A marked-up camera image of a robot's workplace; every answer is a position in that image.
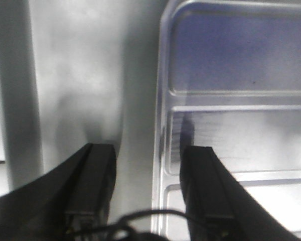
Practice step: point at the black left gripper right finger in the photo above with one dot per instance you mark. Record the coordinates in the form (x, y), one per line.
(220, 203)

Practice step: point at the silver metal tray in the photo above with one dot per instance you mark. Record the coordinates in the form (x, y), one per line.
(229, 77)

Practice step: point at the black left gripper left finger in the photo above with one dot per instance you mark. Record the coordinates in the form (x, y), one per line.
(74, 195)

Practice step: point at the large grey tray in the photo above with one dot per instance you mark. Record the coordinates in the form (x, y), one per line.
(77, 72)

